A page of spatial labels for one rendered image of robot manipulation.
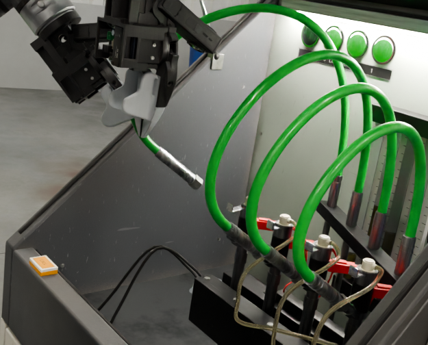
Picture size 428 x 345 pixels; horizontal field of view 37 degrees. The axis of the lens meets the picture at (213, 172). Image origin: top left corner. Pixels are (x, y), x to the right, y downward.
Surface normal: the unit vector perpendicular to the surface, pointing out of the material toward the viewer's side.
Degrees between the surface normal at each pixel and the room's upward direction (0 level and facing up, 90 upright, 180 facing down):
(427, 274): 43
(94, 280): 90
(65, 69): 77
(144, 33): 90
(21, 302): 90
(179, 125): 90
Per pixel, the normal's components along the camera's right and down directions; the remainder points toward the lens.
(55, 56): 0.07, 0.07
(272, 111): -0.79, 0.07
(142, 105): 0.59, 0.36
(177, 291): 0.15, -0.95
